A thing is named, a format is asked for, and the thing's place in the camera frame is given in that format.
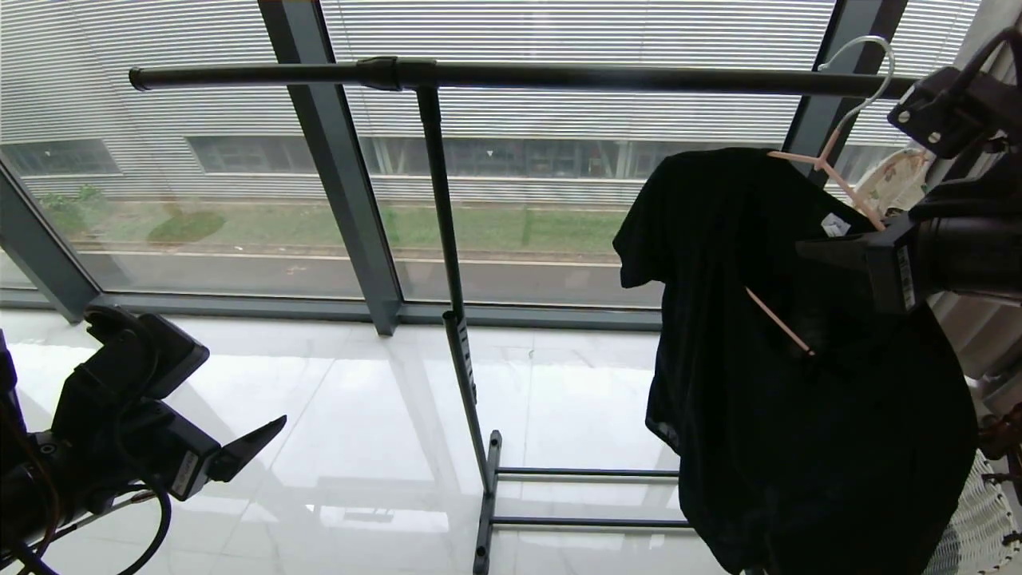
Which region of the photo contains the beige curtain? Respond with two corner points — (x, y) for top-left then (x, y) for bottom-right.
(930, 0), (1022, 400)

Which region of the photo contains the black garment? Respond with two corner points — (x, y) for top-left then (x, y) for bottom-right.
(613, 146), (979, 575)

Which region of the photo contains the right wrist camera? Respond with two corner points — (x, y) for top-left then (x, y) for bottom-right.
(888, 65), (1022, 224)

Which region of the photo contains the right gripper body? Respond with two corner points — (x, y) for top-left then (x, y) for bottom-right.
(866, 214), (1022, 316)

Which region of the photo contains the cream printed garment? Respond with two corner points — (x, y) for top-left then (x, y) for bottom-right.
(850, 146), (935, 218)

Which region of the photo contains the window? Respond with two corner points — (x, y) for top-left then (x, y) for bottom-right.
(0, 0), (983, 336)

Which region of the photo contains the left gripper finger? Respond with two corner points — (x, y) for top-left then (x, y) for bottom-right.
(209, 415), (288, 482)

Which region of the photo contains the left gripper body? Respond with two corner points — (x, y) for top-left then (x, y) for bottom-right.
(120, 409), (223, 502)

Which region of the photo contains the pink clothes hanger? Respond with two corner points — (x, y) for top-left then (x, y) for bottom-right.
(743, 36), (897, 356)

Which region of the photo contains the white laundry basket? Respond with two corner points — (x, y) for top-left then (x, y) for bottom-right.
(926, 451), (1022, 575)

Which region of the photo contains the black clothes rack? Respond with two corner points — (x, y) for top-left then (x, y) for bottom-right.
(128, 56), (919, 575)

